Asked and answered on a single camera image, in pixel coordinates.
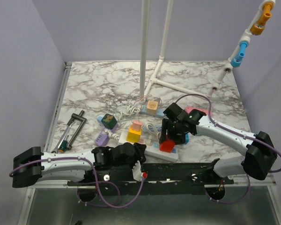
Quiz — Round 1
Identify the wooden cube socket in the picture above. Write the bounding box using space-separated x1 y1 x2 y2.
146 100 158 115

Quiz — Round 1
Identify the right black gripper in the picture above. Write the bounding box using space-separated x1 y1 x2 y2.
160 118 185 145

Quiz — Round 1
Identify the blue pipe fitting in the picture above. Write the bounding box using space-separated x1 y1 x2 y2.
230 41 249 68

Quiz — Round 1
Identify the white multicolour power strip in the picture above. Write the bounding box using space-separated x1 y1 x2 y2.
118 132 178 163

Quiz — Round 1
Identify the dark green cube socket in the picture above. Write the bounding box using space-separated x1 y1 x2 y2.
101 113 118 129

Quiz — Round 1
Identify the orange pipe fitting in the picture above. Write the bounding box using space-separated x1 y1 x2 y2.
250 2 274 36

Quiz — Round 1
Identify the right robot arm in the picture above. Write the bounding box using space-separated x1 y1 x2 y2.
159 103 277 184

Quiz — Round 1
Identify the yellow cube socket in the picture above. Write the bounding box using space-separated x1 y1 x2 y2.
126 125 142 143

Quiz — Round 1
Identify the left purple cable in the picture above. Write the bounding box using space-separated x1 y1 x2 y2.
8 156 146 209

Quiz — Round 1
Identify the white PVC pipe frame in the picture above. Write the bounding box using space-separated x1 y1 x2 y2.
140 0 276 98

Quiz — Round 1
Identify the silver wrench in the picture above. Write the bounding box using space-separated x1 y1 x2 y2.
51 123 73 153

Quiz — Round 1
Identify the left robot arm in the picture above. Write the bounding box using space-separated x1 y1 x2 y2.
9 142 147 188

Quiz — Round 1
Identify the white coiled cable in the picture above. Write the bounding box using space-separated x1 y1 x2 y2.
109 98 146 122

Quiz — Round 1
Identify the red cube socket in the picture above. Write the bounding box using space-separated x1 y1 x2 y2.
159 139 175 153

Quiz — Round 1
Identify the purple USB power strip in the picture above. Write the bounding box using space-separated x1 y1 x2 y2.
95 124 118 147

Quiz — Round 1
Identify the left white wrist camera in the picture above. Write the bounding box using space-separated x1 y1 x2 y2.
132 160 147 181

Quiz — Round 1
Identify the black metal base rail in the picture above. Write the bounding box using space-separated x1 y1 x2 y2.
65 161 249 196

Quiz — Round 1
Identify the pink charger plug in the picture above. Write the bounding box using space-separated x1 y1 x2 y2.
132 120 142 132

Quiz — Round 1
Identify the pink triangular power strip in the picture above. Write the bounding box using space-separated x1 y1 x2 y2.
185 106 210 115

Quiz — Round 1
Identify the blue plug adapter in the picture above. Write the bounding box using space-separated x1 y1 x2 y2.
184 134 190 144

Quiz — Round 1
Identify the green handled screwdriver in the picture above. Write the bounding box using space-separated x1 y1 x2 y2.
58 140 68 153

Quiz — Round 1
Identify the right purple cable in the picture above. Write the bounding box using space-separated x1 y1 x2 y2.
175 93 281 173

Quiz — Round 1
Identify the purple cable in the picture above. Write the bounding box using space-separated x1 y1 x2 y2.
8 156 146 209
175 93 281 173

